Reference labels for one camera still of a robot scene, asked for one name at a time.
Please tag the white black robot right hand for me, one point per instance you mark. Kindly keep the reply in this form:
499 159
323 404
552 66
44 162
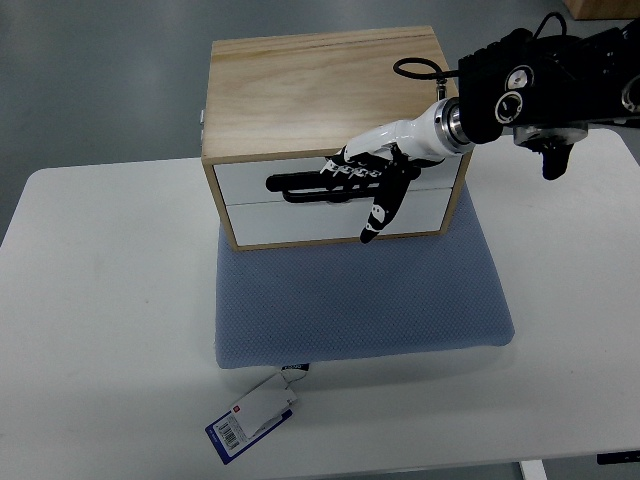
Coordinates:
408 167

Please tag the black drawer handle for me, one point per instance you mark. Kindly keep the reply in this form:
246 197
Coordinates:
312 186

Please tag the white drawer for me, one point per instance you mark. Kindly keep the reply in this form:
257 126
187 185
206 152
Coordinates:
284 222
245 183

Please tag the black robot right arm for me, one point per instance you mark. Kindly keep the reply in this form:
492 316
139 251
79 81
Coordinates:
549 90

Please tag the wooden drawer cabinet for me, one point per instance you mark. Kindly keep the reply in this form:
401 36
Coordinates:
301 96

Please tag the blue grey cushion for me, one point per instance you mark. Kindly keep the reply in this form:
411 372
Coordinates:
349 301

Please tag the cardboard box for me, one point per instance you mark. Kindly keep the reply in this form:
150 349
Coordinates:
603 9

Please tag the white blue price tag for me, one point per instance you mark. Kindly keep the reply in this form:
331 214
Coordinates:
251 418

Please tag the white table leg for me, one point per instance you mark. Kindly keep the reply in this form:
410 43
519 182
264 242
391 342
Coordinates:
533 470

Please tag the black table control panel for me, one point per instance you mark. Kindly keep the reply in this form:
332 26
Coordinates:
613 458

